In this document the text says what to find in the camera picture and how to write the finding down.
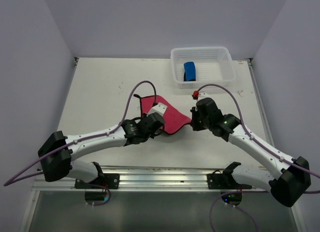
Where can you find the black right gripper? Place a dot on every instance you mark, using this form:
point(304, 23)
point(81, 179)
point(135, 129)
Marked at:
point(195, 112)

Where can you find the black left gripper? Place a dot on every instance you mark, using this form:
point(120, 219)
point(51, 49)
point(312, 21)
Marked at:
point(144, 116)

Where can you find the red microfiber towel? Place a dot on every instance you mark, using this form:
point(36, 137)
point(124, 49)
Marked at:
point(174, 119)

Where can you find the blue microfiber towel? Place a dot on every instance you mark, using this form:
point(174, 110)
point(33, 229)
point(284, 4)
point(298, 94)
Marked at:
point(189, 72)

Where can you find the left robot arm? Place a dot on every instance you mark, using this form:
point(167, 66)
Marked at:
point(60, 155)

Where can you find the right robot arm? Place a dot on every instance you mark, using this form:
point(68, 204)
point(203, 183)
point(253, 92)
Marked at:
point(285, 177)

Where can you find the white perforated plastic basket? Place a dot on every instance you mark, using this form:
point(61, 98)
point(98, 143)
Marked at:
point(213, 65)

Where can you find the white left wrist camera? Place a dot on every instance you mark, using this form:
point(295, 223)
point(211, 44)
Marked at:
point(159, 108)

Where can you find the red cable connector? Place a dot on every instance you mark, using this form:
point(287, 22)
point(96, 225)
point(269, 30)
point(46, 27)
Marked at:
point(195, 95)

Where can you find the aluminium mounting rail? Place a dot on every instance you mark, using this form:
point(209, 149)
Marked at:
point(185, 179)

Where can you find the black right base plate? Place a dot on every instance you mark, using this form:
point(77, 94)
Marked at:
point(219, 181)

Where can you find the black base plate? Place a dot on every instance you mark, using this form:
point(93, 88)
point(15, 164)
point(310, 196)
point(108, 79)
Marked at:
point(109, 180)
point(219, 181)

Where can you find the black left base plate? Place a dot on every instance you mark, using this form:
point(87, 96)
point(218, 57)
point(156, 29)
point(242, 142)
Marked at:
point(109, 180)

